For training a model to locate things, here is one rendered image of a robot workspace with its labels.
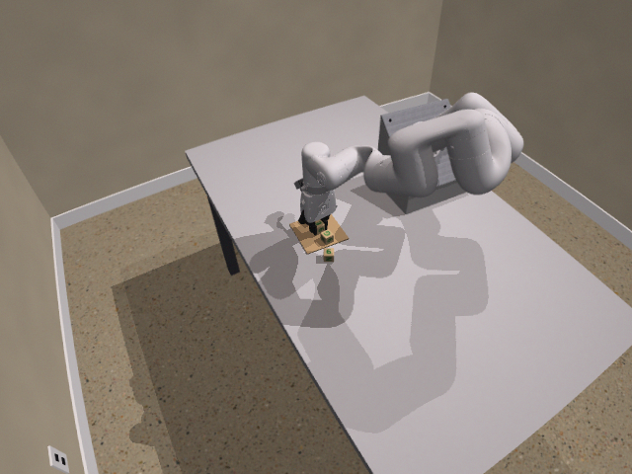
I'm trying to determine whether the tan flat mat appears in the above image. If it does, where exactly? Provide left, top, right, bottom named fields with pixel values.
left=289, top=214, right=349, bottom=255

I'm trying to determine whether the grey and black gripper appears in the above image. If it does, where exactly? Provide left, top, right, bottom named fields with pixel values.
left=298, top=190, right=337, bottom=235

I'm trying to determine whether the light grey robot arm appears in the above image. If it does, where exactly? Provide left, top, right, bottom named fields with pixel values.
left=294, top=93, right=523, bottom=198

